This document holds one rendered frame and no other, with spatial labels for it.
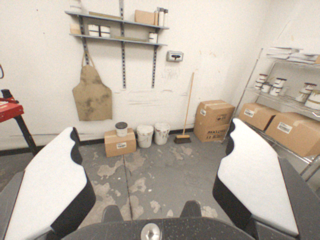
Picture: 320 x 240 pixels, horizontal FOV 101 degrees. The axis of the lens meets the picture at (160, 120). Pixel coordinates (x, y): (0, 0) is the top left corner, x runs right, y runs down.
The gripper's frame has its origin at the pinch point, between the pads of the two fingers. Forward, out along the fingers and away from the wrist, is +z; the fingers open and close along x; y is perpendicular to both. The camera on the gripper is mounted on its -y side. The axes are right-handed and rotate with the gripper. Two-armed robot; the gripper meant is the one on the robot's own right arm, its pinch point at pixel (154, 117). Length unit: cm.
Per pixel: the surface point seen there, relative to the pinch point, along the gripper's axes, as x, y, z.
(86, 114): -112, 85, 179
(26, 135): -156, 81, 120
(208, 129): 102, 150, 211
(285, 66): 208, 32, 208
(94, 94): -95, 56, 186
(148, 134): -18, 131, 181
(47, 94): -153, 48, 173
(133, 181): -41, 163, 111
